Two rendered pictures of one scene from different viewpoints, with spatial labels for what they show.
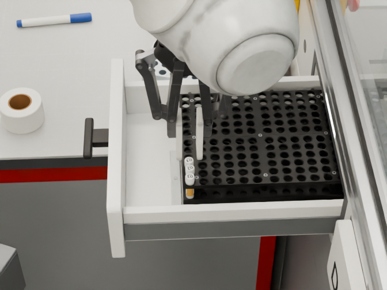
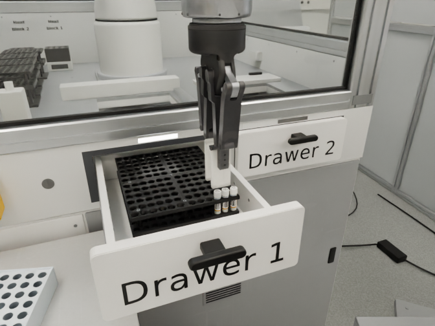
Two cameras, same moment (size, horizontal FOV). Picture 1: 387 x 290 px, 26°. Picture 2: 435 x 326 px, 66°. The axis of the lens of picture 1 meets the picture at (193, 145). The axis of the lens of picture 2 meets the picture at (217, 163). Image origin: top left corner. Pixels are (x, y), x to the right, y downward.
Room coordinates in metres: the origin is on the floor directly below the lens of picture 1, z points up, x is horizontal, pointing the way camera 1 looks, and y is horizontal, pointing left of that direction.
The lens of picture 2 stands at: (0.89, 0.45, 1.19)
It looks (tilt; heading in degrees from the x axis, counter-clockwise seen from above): 26 degrees down; 252
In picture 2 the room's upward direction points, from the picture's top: straight up
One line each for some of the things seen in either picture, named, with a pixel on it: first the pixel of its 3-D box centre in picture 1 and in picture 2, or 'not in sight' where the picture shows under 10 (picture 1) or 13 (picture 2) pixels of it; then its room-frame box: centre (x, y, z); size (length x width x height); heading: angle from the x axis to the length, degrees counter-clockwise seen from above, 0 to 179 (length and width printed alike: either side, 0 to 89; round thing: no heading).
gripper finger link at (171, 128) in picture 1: (164, 120); (225, 154); (0.75, 0.04, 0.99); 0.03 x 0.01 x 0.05; 93
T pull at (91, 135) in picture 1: (97, 137); (214, 251); (0.79, 0.13, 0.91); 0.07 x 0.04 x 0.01; 3
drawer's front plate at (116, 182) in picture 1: (118, 152); (207, 257); (0.79, 0.11, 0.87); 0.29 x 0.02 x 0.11; 3
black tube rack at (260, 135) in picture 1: (258, 150); (171, 189); (0.80, -0.09, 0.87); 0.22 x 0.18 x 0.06; 93
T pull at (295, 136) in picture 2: not in sight; (300, 138); (0.49, -0.17, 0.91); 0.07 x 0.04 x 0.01; 3
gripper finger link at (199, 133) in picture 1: (199, 133); (214, 159); (0.75, -0.01, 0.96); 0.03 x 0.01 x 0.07; 3
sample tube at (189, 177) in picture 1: (189, 187); (233, 199); (0.72, 0.00, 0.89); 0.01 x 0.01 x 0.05
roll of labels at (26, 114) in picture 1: (21, 110); not in sight; (0.97, 0.28, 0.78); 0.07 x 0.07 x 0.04
